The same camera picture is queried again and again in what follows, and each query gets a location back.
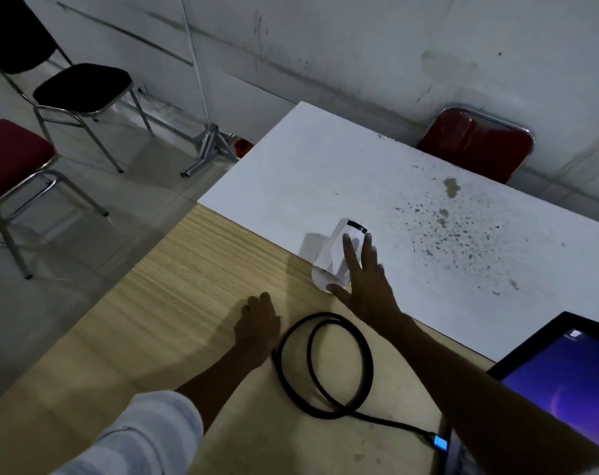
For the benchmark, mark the person's right forearm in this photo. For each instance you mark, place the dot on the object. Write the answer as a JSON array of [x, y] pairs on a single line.
[[477, 395]]

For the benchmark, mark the person's left hand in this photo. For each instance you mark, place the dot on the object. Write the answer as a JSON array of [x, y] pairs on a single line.
[[257, 333]]

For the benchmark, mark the white cylindrical device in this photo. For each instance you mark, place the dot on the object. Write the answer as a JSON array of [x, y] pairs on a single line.
[[333, 252]]

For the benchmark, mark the red padded metal chair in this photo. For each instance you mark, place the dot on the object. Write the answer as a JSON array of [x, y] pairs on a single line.
[[477, 143], [10, 158]]

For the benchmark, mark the small red box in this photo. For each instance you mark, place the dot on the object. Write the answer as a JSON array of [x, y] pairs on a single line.
[[243, 148]]

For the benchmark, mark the person's left fingers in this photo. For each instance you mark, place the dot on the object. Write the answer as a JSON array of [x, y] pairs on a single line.
[[261, 304]]

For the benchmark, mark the person's right thumb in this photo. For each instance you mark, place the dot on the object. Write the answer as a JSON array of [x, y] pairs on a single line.
[[338, 289]]

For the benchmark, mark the person's right middle finger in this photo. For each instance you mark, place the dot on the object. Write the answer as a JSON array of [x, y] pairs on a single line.
[[367, 252]]

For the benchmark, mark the black laptop with purple screen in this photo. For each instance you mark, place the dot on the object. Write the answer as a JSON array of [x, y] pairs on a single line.
[[566, 370]]

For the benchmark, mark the person's right hand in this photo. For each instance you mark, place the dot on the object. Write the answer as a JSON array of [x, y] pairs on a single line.
[[371, 291]]

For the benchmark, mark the metal tripod stand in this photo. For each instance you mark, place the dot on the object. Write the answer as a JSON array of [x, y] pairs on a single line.
[[210, 138]]

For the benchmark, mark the black padded metal chair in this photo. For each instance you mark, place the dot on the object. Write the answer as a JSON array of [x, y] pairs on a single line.
[[82, 86]]

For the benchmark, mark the person's left forearm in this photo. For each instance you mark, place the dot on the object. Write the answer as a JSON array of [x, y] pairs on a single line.
[[220, 383]]

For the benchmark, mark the white sleeve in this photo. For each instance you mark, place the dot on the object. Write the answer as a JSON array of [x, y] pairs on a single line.
[[141, 435]]

